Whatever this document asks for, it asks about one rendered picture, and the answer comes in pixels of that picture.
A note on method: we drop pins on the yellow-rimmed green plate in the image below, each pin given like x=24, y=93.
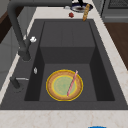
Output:
x=58, y=85

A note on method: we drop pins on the black-rimmed white plate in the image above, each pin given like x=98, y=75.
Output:
x=77, y=9

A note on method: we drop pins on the small dark side lever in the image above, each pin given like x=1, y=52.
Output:
x=16, y=81

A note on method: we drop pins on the brown baguette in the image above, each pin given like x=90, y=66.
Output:
x=86, y=12

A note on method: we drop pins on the small red round thing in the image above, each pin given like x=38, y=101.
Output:
x=71, y=15

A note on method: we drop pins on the pink stick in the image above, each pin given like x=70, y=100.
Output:
x=72, y=84

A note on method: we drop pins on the blue round thing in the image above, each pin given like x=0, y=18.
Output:
x=97, y=127

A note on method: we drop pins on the dark grey sink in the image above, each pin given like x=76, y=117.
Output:
x=66, y=43

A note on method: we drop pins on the black tap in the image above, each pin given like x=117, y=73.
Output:
x=17, y=26

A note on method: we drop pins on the small white round thing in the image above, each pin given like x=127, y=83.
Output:
x=32, y=39

